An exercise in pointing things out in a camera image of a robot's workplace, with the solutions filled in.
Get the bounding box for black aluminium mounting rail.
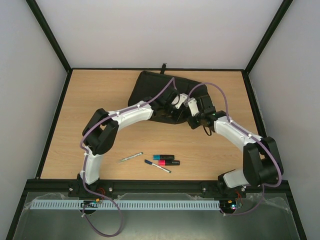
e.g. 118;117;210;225
23;178;291;201

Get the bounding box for blue cap whiteboard marker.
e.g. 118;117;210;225
144;159;171;174

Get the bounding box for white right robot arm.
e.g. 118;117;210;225
184;96;284;196

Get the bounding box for blue cap highlighter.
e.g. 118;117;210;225
152;154;175;161

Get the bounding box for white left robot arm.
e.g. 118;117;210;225
79;88;188;187

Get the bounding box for black cage frame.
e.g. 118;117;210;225
6;0;307;240

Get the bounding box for light blue slotted cable duct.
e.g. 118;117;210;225
30;199;220;211

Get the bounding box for silver green tip pen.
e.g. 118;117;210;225
118;152;144;164

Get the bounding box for pink cap highlighter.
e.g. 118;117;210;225
158;159;180;166

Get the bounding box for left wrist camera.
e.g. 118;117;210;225
171;93;188;109

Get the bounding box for black backpack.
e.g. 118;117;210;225
127;70;209;125

